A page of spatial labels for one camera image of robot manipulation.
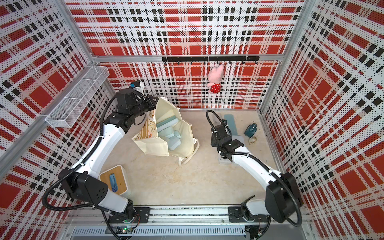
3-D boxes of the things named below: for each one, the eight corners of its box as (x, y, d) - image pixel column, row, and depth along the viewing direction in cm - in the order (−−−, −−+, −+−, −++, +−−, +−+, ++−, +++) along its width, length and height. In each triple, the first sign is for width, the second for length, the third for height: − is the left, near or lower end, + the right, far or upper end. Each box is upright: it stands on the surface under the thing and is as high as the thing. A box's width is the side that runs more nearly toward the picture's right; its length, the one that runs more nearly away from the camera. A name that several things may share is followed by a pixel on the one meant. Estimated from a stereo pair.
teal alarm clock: (248, 139, 105) (252, 131, 98) (244, 133, 109) (247, 125, 101) (256, 136, 107) (260, 128, 100) (251, 130, 110) (255, 122, 103)
